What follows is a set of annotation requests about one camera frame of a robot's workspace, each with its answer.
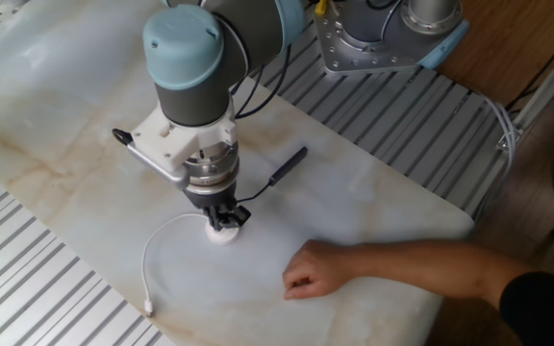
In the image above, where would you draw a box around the marble pattern table board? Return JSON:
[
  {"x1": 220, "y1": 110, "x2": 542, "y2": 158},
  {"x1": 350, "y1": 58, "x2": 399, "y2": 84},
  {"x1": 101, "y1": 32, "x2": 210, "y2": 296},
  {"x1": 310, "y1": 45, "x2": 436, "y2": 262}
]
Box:
[{"x1": 0, "y1": 0, "x2": 475, "y2": 346}]

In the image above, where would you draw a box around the person's bare hand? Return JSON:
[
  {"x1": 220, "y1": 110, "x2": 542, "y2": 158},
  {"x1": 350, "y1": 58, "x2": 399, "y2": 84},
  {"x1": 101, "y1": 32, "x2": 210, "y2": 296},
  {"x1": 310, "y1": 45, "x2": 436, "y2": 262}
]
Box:
[{"x1": 281, "y1": 238, "x2": 358, "y2": 302}]

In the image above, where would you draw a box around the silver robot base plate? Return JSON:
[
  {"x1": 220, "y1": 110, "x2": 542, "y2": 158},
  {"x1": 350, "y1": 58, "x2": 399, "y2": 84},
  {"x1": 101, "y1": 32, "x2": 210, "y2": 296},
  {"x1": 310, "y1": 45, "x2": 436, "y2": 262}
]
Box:
[{"x1": 314, "y1": 7, "x2": 425, "y2": 76}]

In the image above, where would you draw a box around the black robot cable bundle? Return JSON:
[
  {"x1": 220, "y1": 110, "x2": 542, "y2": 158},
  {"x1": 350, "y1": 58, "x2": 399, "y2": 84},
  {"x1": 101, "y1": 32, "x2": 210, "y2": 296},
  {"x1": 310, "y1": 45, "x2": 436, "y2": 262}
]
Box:
[{"x1": 112, "y1": 42, "x2": 292, "y2": 146}]

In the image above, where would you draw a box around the black USB hub with cable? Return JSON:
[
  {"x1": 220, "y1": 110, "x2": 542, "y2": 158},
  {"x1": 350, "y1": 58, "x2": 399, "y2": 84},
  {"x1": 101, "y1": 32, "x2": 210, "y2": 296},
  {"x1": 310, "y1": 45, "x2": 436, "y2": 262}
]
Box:
[{"x1": 236, "y1": 146, "x2": 310, "y2": 204}]

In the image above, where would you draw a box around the person's bare forearm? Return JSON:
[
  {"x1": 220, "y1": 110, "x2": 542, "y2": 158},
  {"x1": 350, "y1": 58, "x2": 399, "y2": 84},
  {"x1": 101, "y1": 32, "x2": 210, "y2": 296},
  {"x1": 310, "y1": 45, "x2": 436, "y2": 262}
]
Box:
[{"x1": 348, "y1": 239, "x2": 531, "y2": 309}]

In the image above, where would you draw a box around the white round docking station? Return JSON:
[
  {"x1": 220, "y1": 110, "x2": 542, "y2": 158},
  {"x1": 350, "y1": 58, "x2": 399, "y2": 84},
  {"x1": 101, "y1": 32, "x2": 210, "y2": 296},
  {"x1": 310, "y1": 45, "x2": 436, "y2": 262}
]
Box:
[{"x1": 140, "y1": 212, "x2": 241, "y2": 318}]

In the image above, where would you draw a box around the white printed wrist mount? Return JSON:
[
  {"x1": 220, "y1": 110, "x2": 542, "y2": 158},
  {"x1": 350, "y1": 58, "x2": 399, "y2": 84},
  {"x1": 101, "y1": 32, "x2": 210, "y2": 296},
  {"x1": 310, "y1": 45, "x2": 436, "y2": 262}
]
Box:
[{"x1": 130, "y1": 103, "x2": 238, "y2": 174}]

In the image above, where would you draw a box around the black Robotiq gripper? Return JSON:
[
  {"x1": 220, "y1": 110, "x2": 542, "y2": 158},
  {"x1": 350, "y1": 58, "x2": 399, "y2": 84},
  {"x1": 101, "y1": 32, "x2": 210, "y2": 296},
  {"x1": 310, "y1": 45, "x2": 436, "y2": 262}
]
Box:
[{"x1": 183, "y1": 183, "x2": 253, "y2": 232}]

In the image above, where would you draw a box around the white cable bundle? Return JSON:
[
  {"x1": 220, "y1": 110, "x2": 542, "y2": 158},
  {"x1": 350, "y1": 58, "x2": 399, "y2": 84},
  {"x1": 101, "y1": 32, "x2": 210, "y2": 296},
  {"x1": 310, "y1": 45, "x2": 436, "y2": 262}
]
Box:
[{"x1": 481, "y1": 93, "x2": 518, "y2": 167}]

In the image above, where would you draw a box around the aluminium frame bar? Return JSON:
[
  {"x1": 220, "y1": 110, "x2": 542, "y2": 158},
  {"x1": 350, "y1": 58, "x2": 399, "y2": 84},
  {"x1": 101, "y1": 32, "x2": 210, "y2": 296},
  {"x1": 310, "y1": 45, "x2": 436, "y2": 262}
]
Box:
[{"x1": 495, "y1": 31, "x2": 554, "y2": 153}]

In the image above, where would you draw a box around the black shirt sleeve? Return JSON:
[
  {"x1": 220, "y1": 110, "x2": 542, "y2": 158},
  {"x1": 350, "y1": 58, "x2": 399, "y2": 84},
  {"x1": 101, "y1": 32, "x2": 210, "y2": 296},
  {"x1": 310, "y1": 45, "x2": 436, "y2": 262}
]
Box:
[{"x1": 497, "y1": 271, "x2": 554, "y2": 346}]

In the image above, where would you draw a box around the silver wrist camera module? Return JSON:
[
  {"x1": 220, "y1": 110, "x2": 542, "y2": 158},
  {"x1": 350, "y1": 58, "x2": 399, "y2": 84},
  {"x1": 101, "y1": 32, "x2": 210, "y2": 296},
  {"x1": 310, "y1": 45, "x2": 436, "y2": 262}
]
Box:
[{"x1": 125, "y1": 141, "x2": 191, "y2": 191}]

